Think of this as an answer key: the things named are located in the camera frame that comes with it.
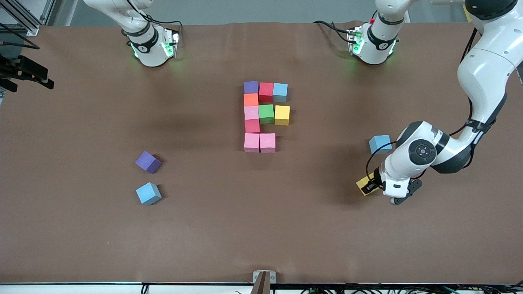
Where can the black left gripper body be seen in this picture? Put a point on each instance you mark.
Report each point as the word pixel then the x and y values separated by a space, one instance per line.
pixel 376 181

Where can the yellow foam cube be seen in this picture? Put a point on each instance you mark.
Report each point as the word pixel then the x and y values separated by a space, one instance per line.
pixel 361 184
pixel 282 115

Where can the pink foam cube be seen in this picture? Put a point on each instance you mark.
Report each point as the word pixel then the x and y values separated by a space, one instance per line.
pixel 252 143
pixel 251 113
pixel 268 143

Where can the green foam cube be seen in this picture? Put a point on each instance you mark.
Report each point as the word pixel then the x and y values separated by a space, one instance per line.
pixel 266 113

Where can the blue foam cube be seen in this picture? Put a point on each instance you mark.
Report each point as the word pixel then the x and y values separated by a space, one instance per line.
pixel 148 192
pixel 380 143
pixel 280 92

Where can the red foam cube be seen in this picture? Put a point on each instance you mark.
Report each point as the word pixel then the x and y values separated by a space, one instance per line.
pixel 252 125
pixel 266 92

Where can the orange foam cube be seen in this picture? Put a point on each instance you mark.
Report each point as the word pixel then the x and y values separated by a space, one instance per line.
pixel 251 100

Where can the purple foam cube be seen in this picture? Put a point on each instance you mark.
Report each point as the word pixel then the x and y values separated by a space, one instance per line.
pixel 147 161
pixel 251 87

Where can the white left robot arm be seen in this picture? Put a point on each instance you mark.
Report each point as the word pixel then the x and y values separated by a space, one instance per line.
pixel 482 81

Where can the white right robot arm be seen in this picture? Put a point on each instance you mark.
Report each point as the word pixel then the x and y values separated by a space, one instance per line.
pixel 151 51

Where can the table cover sheet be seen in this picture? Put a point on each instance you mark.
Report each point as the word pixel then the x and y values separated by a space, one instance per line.
pixel 261 245

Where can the aluminium frame post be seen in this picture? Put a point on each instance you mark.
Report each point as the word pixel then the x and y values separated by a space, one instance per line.
pixel 32 30

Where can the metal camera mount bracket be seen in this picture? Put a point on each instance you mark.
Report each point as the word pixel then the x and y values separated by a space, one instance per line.
pixel 263 286

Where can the white table edge rail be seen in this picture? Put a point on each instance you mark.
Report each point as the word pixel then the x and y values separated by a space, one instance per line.
pixel 81 289

